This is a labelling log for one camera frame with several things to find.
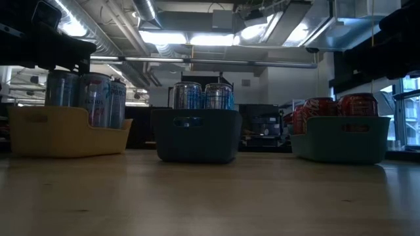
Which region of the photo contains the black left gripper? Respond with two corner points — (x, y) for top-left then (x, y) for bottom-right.
(19, 1), (98, 73)

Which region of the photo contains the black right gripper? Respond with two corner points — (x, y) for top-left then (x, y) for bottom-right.
(344, 3), (420, 79)

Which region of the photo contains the tall white Celsius can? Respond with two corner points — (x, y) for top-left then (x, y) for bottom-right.
(45, 69), (81, 108)
(109, 81), (127, 129)
(77, 72), (113, 128)

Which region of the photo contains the red Coca-Cola can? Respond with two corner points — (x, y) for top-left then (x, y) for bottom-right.
(292, 104), (306, 135)
(303, 96), (337, 118)
(337, 92), (379, 117)

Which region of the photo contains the dark blue plastic bin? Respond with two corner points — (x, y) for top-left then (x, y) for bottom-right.
(151, 108), (243, 164)

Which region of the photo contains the grey angled panel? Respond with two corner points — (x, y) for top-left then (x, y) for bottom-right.
(377, 90), (396, 116)

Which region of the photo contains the window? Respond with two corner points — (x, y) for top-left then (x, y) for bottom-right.
(392, 77), (420, 147)

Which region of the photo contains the fluorescent ceiling light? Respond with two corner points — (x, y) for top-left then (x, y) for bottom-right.
(189, 32), (242, 47)
(139, 29), (188, 45)

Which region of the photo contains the yellow plastic bin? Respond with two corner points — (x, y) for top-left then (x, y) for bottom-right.
(7, 105), (134, 158)

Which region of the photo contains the green plastic bin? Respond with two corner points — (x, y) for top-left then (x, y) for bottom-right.
(290, 115), (392, 165)

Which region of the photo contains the black background cabinet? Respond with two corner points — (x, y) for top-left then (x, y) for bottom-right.
(124, 106), (158, 149)

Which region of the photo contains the grey ceiling pipe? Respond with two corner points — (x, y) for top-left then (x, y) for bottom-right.
(90, 54), (318, 69)

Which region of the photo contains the black equipment stack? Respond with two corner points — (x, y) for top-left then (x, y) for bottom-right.
(238, 104), (293, 153)

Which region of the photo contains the grey ceiling junction box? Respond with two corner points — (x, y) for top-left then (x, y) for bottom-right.
(211, 9), (234, 30)

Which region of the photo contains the silver spiral ventilation duct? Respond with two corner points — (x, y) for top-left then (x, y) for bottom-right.
(49, 0), (127, 57)
(133, 0), (163, 29)

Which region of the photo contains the yellow hanging cord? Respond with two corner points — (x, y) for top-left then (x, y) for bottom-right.
(369, 0), (375, 47)

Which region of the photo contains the silver rectangular duct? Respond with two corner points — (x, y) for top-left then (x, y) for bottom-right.
(234, 0), (321, 47)

